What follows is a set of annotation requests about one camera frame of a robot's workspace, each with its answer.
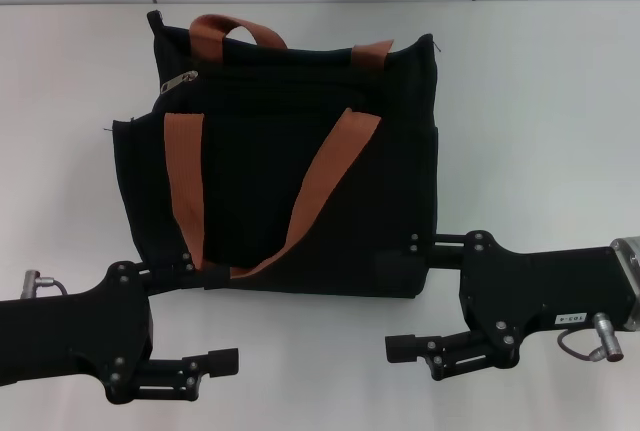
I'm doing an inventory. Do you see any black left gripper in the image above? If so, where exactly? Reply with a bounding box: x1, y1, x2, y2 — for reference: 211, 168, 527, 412
0, 250, 240, 406

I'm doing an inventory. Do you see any silver zipper pull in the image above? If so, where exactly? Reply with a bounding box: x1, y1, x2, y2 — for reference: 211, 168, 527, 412
159, 69, 199, 95

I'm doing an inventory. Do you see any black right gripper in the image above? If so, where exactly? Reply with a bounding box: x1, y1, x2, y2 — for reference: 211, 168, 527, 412
375, 230, 626, 382

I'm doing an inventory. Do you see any black bag with brown straps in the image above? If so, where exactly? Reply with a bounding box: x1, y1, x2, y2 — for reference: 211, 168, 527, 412
103, 9, 444, 302

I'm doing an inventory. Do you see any left gripper cable with plug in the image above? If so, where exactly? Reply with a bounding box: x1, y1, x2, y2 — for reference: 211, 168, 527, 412
22, 269, 69, 302

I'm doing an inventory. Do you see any right gripper cable with plugs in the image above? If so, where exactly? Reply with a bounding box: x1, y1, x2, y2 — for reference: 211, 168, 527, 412
557, 313, 626, 365

